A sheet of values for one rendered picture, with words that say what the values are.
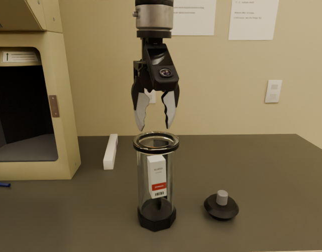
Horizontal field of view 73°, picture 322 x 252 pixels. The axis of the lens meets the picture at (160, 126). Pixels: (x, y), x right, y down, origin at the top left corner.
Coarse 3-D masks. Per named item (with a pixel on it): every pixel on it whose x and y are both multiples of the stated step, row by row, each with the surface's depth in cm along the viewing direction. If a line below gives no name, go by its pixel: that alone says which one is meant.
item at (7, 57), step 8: (0, 48) 63; (8, 48) 63; (16, 48) 64; (24, 48) 65; (32, 48) 66; (0, 56) 63; (8, 56) 63; (16, 56) 64; (24, 56) 64; (32, 56) 66; (40, 56) 68; (0, 64) 63; (8, 64) 63; (16, 64) 63; (24, 64) 64; (32, 64) 66; (40, 64) 67
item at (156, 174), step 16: (144, 144) 54; (160, 144) 56; (176, 144) 48; (144, 160) 48; (160, 160) 48; (144, 176) 50; (160, 176) 49; (144, 192) 51; (160, 192) 50; (144, 208) 53; (160, 208) 52
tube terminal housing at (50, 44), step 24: (48, 0) 60; (48, 24) 60; (48, 48) 61; (48, 72) 63; (48, 96) 65; (72, 120) 76; (72, 144) 76; (0, 168) 73; (24, 168) 73; (48, 168) 73; (72, 168) 76
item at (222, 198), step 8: (224, 192) 58; (208, 200) 59; (216, 200) 58; (224, 200) 57; (232, 200) 59; (208, 208) 57; (216, 208) 56; (224, 208) 56; (232, 208) 56; (216, 216) 55; (224, 216) 55; (232, 216) 55
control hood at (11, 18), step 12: (0, 0) 49; (12, 0) 49; (24, 0) 49; (36, 0) 54; (0, 12) 52; (12, 12) 52; (24, 12) 52; (36, 12) 54; (12, 24) 55; (24, 24) 55; (36, 24) 55
